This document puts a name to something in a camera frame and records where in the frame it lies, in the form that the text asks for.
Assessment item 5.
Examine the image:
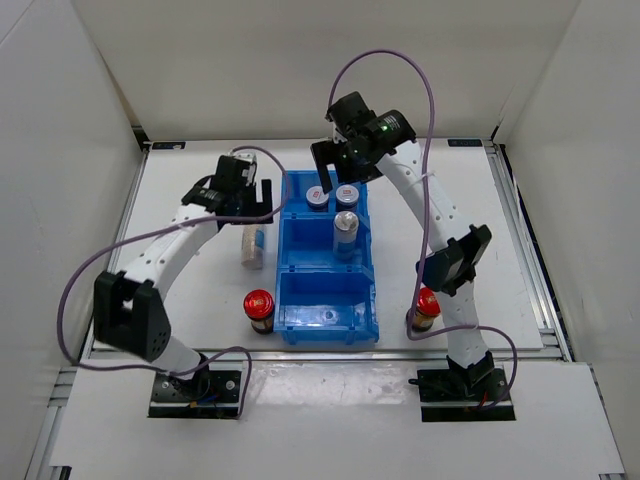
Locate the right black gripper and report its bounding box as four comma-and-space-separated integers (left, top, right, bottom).
311, 136, 384, 195

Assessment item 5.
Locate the silver-lid blue-label bottle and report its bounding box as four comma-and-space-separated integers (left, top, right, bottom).
241, 224, 265, 270
333, 211, 360, 260

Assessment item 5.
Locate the white-lid spice jar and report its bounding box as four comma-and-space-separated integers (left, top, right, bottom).
335, 184, 360, 212
305, 185, 330, 213

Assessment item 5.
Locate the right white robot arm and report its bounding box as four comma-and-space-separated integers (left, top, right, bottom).
311, 92, 494, 400

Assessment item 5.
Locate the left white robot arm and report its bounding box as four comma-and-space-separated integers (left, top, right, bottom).
93, 153, 273, 400

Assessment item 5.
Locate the left black logo label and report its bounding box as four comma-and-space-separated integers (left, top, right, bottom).
151, 141, 186, 151

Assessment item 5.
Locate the black logo label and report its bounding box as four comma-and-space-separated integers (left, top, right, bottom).
447, 138, 483, 148
151, 141, 186, 151

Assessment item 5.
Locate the left red-lid sauce jar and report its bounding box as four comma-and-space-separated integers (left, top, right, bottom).
243, 289, 275, 335

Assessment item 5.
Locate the red-lid sauce jar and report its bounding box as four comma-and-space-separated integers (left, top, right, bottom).
406, 287, 441, 333
243, 289, 275, 335

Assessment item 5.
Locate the near blue storage bin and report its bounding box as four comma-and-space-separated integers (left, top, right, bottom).
274, 267, 380, 345

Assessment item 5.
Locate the right black logo label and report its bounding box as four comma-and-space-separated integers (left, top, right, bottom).
447, 138, 483, 148

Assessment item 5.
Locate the right red-lid sauce jar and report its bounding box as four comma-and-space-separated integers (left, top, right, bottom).
406, 287, 441, 333

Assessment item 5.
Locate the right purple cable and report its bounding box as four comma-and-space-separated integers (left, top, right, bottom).
327, 49, 517, 411

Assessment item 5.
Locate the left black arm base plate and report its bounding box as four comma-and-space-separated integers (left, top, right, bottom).
147, 363, 244, 420

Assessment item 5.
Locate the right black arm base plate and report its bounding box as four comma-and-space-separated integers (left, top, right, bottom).
408, 368, 516, 422

